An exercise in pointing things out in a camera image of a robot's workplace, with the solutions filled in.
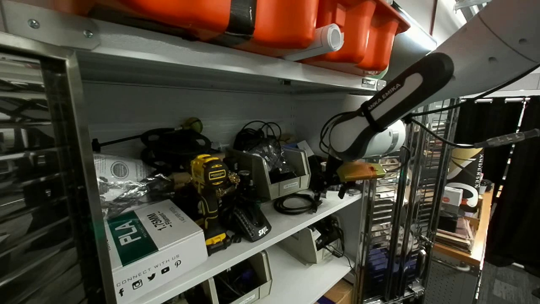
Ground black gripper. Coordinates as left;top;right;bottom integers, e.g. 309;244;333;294
323;168;358;202

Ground small brown cardboard box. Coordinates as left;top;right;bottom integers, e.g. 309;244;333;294
323;279;358;304

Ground white box green PLA label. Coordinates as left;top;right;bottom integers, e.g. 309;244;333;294
105;198;212;304

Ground metal shelf unit white boards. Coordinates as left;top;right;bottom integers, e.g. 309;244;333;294
0;0;390;304

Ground gray labelled storage bin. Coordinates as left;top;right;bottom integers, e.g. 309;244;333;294
223;146;315;203

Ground gray bin with black contents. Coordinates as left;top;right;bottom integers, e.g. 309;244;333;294
277;215;347;267

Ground black battery charger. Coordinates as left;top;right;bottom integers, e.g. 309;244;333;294
228;200;274;246

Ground gray bin with dark contents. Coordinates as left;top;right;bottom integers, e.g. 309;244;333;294
210;251;276;304

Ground cream round shade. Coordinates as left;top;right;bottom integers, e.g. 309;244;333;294
448;146;485;183

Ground white tape roll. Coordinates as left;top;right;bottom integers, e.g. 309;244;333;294
448;181;482;215

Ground wooden table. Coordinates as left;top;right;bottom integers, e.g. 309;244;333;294
431;186;498;274

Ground white plastic tube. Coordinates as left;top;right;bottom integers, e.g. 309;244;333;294
282;23;347;63

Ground small orange plastic bin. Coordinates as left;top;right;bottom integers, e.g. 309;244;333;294
316;0;379;65
360;0;412;73

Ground black curtain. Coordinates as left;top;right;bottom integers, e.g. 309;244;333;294
455;97;540;279

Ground black tool with green knob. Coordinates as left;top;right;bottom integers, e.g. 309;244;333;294
90;115;215;173

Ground crumpled clear plastic bag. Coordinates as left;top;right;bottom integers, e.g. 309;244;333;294
95;171;176;220

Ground white respirator mask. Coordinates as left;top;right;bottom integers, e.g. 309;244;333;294
93;153;151;186

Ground large orange plastic bin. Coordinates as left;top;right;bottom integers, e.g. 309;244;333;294
90;0;323;55

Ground chrome wire rack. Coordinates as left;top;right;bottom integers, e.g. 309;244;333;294
360;100;460;304

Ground tangled black cables bundle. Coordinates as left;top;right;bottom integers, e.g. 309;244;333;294
232;119;296;171

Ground yellow black cordless drill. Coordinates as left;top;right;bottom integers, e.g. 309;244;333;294
169;153;244;256

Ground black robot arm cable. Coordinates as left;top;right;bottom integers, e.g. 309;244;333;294
401;105;540;153

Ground black strap on bin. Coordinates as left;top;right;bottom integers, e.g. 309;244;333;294
227;0;261;36

